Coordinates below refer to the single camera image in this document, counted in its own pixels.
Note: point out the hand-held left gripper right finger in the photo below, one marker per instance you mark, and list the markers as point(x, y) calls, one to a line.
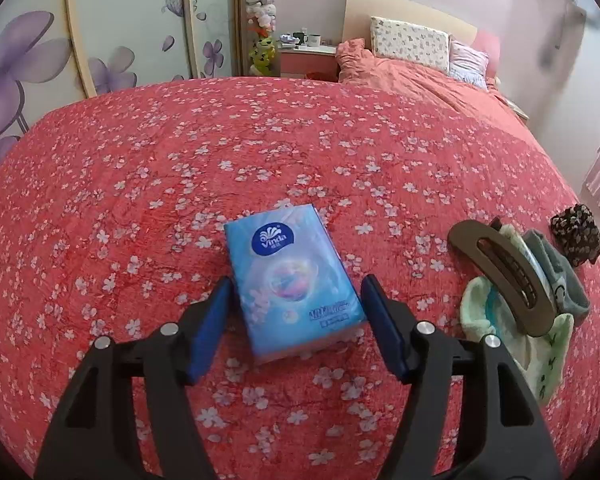
point(385, 330)

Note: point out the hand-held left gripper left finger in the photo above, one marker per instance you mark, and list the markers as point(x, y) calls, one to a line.
point(207, 335)

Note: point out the blue tissue pack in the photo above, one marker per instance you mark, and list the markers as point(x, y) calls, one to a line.
point(290, 280)

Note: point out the light green fluffy sock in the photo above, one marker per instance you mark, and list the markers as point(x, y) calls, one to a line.
point(490, 310)

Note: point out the brown hair clip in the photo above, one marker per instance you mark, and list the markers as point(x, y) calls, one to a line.
point(510, 270)

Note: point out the grey sock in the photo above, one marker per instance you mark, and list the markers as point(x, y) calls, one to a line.
point(562, 275)

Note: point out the black floral scrunchie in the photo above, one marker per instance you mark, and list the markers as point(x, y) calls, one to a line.
point(577, 232)

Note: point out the red floral blanket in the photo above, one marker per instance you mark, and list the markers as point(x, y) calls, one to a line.
point(180, 185)

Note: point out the pink duvet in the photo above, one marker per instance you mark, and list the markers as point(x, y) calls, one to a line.
point(415, 85)

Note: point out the pink bedside table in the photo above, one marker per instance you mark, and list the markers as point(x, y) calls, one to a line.
point(517, 111)

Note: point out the pink nightstand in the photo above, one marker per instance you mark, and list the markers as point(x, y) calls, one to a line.
point(307, 62)

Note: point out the pink striped pillow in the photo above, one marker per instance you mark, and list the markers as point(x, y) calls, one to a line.
point(467, 62)

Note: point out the floral white pillow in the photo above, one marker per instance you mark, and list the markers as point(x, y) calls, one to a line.
point(410, 42)

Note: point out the white mug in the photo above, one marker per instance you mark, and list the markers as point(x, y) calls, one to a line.
point(315, 40)

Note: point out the dark mug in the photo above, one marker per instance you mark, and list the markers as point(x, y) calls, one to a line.
point(301, 38)

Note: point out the clear tube of plush toys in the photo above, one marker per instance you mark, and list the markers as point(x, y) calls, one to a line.
point(261, 20)

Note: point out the beige pink headboard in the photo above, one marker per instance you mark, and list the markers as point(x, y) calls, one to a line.
point(380, 5)

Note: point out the wardrobe with purple flowers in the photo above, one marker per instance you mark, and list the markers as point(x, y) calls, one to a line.
point(120, 20)

